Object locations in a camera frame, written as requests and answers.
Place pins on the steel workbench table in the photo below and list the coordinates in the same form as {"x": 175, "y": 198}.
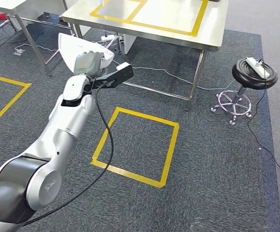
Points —
{"x": 212, "y": 32}

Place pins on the small red object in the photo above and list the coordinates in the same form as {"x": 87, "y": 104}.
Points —
{"x": 2, "y": 16}

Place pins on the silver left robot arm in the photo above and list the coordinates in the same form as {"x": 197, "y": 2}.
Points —
{"x": 67, "y": 121}

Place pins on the black round stool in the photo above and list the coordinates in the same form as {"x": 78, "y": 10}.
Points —
{"x": 246, "y": 76}

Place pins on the white floor socket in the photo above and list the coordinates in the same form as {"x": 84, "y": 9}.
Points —
{"x": 19, "y": 52}

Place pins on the white curved plastic part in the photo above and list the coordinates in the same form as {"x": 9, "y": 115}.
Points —
{"x": 69, "y": 48}

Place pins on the white power strip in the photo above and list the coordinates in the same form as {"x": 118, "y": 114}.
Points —
{"x": 107, "y": 37}
{"x": 257, "y": 67}

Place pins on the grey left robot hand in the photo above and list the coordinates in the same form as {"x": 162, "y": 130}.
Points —
{"x": 89, "y": 64}

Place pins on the white cabinet panel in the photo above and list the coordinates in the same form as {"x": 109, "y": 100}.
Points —
{"x": 128, "y": 43}

